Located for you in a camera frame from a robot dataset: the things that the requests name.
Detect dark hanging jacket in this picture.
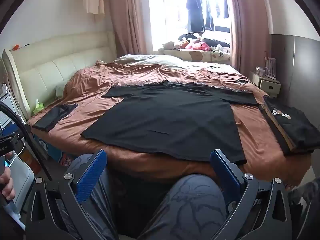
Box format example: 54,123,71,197
185,0,206,34

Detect window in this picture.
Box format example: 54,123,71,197
147,0,233,51

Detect small folded black cloth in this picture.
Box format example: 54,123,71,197
32,104,78,132

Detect cream padded headboard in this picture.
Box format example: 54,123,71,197
2,31,118,120

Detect black white plush toy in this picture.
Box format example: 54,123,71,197
178,33,200,42

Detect dark cloth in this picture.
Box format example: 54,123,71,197
202,38,230,48

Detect thick black cable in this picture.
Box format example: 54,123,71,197
0,101,52,181

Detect brown fleece blanket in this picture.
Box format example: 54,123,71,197
26,87,313,188

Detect tan folded garment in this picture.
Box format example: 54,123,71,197
260,104,297,153

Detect black t-shirt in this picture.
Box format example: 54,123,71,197
80,79,260,165

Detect grey wardrobe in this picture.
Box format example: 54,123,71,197
271,34,320,120

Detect dark hanging trousers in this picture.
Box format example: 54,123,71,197
204,0,216,32

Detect person's left hand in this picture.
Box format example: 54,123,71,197
0,167,16,201

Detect printed bed sheet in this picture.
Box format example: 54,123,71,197
32,134,76,168

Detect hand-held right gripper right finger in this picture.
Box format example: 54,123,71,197
209,149,310,240

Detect person's left leg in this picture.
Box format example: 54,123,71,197
66,154,118,240

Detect white nightstand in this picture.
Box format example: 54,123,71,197
249,70,282,98

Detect pink white desktop rack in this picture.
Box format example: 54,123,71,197
261,56,277,79

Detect thin black charging cable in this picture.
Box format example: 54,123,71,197
217,72,253,85

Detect pink curtain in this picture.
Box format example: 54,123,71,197
104,0,154,67
222,0,273,75

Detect black folded shirt white print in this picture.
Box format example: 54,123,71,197
264,96,318,148

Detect red plush toy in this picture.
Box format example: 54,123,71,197
186,41,211,52

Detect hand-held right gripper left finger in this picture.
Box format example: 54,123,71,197
26,149,119,240

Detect green tissue packet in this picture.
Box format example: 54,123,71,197
33,99,46,114

